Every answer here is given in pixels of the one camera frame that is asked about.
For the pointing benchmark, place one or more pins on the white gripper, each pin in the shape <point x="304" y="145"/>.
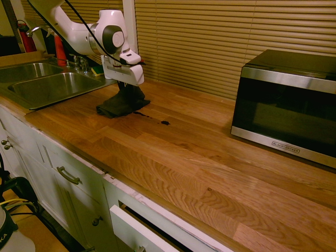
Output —
<point x="123" y="74"/>

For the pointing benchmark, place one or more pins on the dark cleaning cloth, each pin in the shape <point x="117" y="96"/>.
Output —
<point x="123" y="105"/>

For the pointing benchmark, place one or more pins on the white robot base unit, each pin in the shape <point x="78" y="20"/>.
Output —
<point x="13" y="239"/>

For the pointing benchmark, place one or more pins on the elongated dark liquid puddle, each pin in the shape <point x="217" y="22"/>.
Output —
<point x="139" y="113"/>

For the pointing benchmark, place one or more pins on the yellow green sponge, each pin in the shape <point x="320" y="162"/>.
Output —
<point x="97" y="71"/>

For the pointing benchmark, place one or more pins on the chrome kitchen faucet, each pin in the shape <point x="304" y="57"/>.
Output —
<point x="80" y="63"/>

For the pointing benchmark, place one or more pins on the large dark liquid puddle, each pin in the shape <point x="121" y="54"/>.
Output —
<point x="165" y="122"/>

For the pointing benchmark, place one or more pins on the stainless steel double sink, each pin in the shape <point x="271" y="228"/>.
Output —
<point x="57" y="86"/>

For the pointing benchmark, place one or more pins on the red spray bottle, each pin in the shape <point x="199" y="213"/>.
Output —
<point x="60" y="52"/>

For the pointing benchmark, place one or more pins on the wide beige window blind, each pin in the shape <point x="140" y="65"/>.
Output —
<point x="210" y="39"/>

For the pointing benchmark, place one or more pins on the red fire extinguisher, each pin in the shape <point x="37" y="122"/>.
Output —
<point x="27" y="42"/>

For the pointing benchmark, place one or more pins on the white lower kitchen cabinet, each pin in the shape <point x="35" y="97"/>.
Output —
<point x="39" y="168"/>

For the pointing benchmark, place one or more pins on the white open drawer front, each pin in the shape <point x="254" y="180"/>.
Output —
<point x="131" y="228"/>

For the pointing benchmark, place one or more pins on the black steel microwave oven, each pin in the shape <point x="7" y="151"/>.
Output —
<point x="286" y="110"/>

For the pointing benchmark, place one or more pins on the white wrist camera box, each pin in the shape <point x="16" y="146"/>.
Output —
<point x="130" y="57"/>

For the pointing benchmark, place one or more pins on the white window frame post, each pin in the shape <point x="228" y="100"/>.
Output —
<point x="130" y="10"/>

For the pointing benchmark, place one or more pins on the black metal stand frame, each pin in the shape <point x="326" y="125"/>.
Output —
<point x="18" y="181"/>

